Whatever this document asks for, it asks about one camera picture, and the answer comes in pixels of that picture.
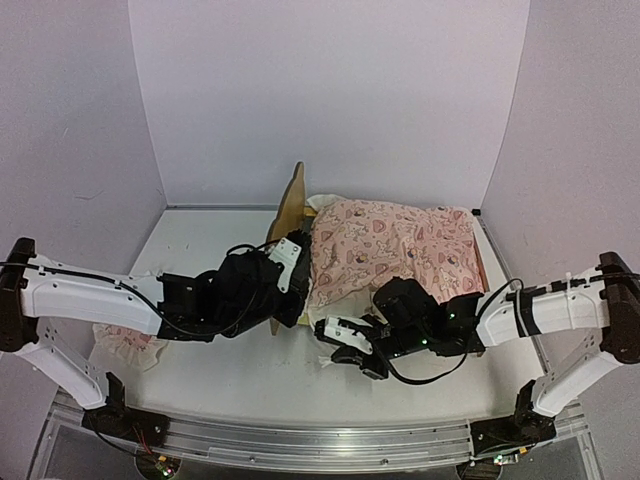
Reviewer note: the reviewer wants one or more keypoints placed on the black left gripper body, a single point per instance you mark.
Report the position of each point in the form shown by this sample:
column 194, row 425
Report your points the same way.
column 289, row 316

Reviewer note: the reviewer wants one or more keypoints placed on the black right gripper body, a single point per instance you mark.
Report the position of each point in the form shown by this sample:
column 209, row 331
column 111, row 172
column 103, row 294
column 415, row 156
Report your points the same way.
column 412, row 339

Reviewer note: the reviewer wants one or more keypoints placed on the pink unicorn print blanket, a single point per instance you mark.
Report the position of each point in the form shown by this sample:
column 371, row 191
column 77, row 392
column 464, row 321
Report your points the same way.
column 395, row 250

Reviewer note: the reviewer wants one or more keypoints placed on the wooden pet bed frame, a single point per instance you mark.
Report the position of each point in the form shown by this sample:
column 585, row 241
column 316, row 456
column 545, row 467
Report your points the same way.
column 290, row 210

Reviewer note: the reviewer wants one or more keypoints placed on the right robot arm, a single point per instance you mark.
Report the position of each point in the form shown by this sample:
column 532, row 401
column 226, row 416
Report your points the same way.
column 604, row 301

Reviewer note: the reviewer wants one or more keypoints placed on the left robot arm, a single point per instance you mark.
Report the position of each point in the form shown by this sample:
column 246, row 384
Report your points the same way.
column 35, row 289

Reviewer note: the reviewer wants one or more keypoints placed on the pink ruffled unicorn pillow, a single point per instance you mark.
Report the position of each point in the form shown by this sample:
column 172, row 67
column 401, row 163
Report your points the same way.
column 128, row 348

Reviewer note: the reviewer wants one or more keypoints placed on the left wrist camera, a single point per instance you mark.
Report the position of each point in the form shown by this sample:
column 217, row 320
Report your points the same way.
column 245, row 292

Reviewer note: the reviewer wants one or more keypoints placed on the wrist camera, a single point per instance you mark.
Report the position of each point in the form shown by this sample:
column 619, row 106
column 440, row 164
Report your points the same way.
column 245, row 292
column 345, row 331

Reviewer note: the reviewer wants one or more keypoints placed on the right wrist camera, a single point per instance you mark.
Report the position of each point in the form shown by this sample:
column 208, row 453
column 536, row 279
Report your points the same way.
column 345, row 331

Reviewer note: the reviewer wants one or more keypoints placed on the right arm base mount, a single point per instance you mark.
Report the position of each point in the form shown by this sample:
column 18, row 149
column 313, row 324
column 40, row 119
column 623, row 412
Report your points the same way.
column 505, row 435

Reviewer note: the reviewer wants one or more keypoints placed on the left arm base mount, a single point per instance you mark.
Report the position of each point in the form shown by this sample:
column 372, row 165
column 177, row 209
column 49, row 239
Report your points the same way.
column 130, row 424

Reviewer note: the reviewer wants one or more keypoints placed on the aluminium front rail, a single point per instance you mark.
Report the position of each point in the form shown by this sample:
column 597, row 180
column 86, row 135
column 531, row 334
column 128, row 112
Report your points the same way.
column 201, row 448

